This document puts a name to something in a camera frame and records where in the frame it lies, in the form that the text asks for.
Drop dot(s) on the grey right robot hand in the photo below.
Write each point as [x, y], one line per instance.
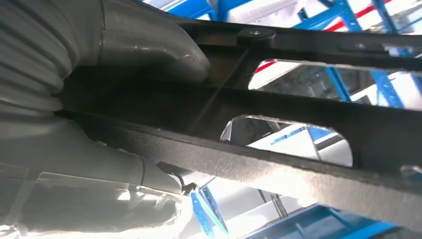
[148, 49]

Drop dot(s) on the blue metal shelf rack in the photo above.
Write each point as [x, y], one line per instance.
[382, 85]

